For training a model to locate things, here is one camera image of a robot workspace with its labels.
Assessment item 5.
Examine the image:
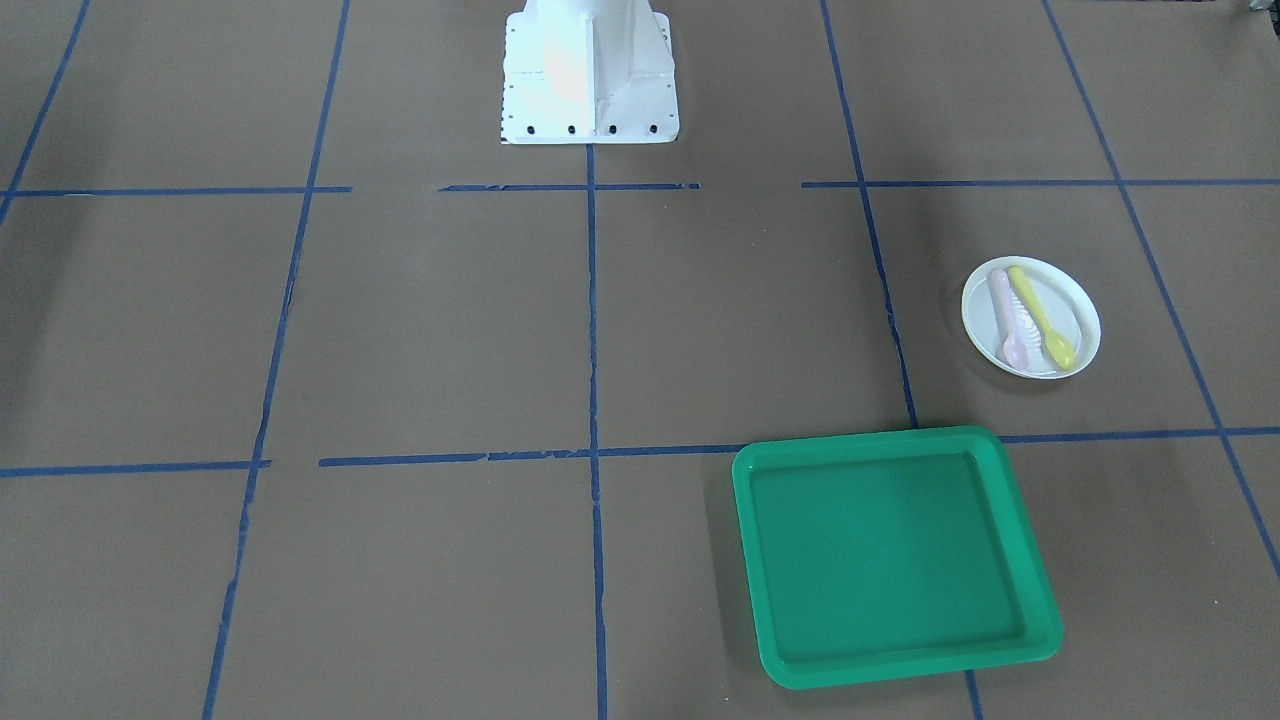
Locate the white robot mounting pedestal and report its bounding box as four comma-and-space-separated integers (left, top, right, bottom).
499, 1, 681, 145

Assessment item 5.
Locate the yellow plastic spoon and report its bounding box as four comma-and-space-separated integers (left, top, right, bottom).
1007, 266, 1076, 372

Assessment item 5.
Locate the white round plate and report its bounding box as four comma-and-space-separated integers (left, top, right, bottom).
960, 256, 1102, 380

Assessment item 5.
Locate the green plastic tray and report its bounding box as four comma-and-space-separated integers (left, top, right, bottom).
731, 427, 1064, 691

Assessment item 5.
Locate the pink plastic spoon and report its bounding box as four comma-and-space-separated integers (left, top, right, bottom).
988, 268, 1029, 372

